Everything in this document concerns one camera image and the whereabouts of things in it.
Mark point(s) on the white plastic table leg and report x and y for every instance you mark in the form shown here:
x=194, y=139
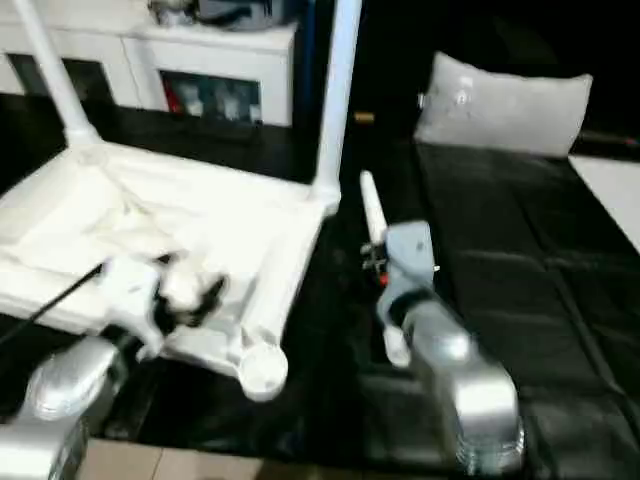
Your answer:
x=340, y=100
x=55, y=75
x=374, y=205

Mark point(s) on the white plastic table top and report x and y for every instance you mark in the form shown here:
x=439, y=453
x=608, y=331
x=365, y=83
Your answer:
x=150, y=200

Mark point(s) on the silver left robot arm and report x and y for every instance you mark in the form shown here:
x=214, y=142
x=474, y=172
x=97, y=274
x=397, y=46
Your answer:
x=65, y=380

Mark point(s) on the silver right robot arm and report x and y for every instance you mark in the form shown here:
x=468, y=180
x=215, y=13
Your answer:
x=465, y=380

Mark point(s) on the black work mat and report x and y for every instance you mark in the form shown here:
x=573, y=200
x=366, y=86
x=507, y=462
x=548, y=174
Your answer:
x=500, y=250

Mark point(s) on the grey cushion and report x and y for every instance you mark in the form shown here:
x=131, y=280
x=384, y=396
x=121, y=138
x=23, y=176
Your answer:
x=500, y=110

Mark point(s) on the black speaker box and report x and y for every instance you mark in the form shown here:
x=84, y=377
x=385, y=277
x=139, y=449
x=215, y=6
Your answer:
x=390, y=60

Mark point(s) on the white glass-door cabinet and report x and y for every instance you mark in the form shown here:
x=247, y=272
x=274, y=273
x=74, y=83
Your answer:
x=200, y=50

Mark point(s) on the white flat board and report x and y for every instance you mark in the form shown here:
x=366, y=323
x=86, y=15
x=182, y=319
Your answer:
x=610, y=190

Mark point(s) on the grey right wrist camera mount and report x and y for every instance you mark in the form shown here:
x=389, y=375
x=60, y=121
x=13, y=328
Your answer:
x=410, y=255

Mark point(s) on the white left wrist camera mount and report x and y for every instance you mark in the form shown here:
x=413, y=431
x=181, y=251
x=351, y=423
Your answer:
x=130, y=295

